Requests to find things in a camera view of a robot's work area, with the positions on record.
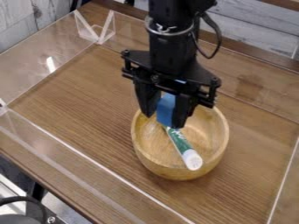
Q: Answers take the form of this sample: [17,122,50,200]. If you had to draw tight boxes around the brown wooden bowl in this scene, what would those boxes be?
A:
[131,107,230,181]

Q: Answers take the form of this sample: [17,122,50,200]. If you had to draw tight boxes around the black equipment with cable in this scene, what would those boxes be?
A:
[0,196,69,224]

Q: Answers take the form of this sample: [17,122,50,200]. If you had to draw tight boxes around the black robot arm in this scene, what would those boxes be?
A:
[122,0,222,129]

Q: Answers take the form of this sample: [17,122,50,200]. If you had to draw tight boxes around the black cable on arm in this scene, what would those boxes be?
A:
[191,10,223,60]

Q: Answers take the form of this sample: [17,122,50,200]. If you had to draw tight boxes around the clear acrylic table wall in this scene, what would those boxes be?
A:
[0,99,195,224]

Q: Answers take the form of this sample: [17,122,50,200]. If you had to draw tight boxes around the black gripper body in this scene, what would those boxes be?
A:
[122,31,221,108]

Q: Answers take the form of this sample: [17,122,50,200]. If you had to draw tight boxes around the clear acrylic corner bracket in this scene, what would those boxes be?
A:
[74,10,117,45]

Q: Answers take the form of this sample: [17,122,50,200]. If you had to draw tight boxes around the blue rectangular block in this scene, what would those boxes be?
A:
[157,80,183,128]

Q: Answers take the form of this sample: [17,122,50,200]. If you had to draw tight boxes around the green and white marker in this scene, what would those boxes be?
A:
[165,126,203,171]

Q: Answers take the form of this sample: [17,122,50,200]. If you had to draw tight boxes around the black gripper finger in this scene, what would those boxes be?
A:
[171,94,198,129]
[135,81,162,117]

